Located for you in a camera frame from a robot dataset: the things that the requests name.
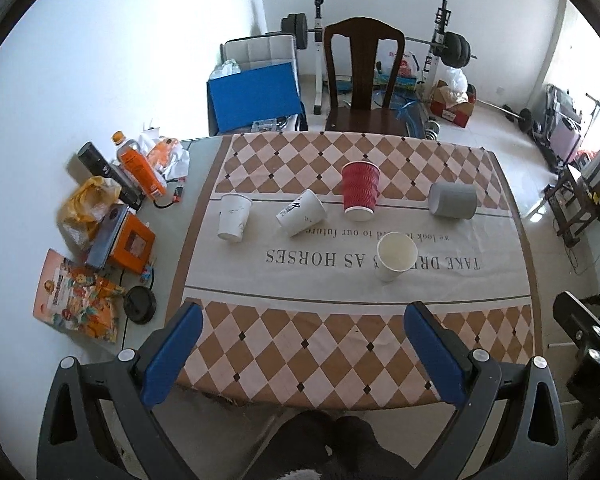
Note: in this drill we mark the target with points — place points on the folded metal cart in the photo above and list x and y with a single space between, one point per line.
560 125

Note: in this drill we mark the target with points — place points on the orange drink bottle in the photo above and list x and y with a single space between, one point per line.
137 165

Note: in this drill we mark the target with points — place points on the plain white paper cup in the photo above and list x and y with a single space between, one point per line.
395 256

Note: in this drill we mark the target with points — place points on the black barbell rack post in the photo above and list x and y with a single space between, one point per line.
437 40

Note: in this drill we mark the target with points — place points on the black round lid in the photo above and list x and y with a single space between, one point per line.
140 304

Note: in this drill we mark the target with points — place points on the yellow plastic bag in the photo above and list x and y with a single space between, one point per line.
82 210

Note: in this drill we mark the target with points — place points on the red cardboard box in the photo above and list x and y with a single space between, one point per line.
452 107

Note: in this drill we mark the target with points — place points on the checked brown tablecloth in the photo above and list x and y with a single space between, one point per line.
305 285

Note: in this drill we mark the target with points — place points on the white cup with black drawing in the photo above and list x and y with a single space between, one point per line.
300 212

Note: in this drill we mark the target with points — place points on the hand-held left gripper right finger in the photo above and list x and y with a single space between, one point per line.
432 355

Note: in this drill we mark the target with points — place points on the white barbell rack post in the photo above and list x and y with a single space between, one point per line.
319 60

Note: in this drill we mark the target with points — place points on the white cup with small print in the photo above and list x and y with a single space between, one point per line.
234 217

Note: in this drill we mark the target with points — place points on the red ribbed paper cup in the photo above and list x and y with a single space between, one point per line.
360 191

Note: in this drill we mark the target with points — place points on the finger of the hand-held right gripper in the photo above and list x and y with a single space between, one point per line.
575 312

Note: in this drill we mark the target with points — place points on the person's dark trousers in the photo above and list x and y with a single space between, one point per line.
330 447

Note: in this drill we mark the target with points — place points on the orange snack bag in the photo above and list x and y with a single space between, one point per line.
161 152

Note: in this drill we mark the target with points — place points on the black cylinder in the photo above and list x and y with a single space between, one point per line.
105 170

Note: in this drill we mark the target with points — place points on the dark wooden stool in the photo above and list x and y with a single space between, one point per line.
575 200

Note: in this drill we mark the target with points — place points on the white red shopping bag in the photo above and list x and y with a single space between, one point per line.
405 62

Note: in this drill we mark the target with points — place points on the grey padded bench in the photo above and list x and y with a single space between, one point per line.
260 50

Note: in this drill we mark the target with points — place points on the grey blue box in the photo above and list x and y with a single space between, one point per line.
107 237

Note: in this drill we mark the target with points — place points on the dark wooden chair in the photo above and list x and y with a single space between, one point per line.
362 70

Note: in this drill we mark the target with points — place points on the blue board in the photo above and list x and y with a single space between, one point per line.
255 95

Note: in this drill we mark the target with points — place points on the crumpled white plastic bag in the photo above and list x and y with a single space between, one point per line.
177 162

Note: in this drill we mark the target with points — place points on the colourful snack packet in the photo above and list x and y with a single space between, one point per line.
75 295

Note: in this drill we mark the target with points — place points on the black weight plates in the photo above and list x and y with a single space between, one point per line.
295 29
456 50

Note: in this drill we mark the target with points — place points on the barbell with black plates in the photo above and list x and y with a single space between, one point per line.
525 119

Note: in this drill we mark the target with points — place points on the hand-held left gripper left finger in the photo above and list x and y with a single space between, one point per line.
172 355

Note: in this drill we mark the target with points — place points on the grey paper cup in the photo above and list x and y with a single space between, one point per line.
452 201

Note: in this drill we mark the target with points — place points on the orange box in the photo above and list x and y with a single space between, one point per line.
132 247

